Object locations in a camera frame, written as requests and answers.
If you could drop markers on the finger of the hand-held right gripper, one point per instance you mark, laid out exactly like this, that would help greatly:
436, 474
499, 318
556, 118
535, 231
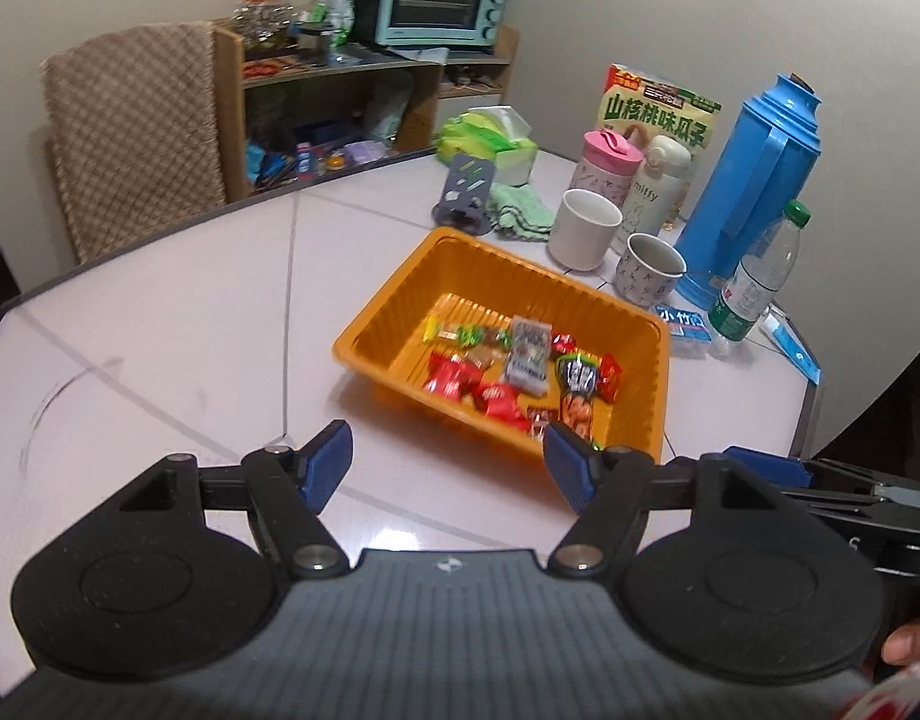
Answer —
835, 506
782, 469

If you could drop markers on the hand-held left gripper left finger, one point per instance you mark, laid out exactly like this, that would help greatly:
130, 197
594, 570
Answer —
326, 465

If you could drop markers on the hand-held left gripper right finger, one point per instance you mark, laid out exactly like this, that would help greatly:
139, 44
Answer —
569, 465

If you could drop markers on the green sausage snack packet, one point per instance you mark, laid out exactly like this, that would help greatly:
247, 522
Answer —
578, 394

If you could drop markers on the large red snack packet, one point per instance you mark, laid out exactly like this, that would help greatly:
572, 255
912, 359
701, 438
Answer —
499, 403

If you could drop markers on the orange plastic tray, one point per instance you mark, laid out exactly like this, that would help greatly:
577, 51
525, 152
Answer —
467, 277

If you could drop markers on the person's right hand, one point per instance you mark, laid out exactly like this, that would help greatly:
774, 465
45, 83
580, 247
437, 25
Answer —
913, 645

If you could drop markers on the blue white toothpaste tube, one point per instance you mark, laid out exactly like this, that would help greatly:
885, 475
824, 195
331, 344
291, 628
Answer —
793, 349

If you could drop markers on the red white cloth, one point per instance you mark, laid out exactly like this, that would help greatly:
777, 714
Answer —
895, 697

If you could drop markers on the small blue tissue packet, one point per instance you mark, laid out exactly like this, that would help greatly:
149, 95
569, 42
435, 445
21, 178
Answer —
683, 326

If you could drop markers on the clear water bottle green label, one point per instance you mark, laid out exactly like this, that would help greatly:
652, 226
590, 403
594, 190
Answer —
752, 285

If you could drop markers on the patterned mug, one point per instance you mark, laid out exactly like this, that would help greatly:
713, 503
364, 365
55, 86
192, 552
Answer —
647, 274

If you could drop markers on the white mug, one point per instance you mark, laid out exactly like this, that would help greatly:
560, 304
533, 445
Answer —
584, 232

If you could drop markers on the green cloth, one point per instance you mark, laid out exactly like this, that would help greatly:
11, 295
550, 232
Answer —
520, 214

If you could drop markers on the white thermos bottle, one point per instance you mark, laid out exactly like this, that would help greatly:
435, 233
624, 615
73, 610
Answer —
651, 187

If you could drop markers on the blue thermos jug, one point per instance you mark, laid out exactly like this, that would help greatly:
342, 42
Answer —
752, 180

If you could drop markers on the grey phone stand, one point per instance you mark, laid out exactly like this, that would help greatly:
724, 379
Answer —
467, 191

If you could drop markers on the pink lidded cup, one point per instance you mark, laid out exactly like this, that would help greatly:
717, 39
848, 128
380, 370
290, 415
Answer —
602, 165

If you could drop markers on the green tissue pack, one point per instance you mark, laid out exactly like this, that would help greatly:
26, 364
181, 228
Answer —
494, 139

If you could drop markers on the green yellow seed bag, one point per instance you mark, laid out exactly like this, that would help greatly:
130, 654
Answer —
655, 109

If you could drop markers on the beige quilted chair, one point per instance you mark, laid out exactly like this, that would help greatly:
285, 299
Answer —
138, 142

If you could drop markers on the wooden shelf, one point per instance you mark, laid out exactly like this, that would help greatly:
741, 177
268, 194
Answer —
332, 75

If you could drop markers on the clear jar with orange lid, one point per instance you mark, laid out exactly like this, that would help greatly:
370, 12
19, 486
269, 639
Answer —
263, 15

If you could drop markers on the green white plastic bag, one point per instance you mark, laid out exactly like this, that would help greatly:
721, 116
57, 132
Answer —
336, 4

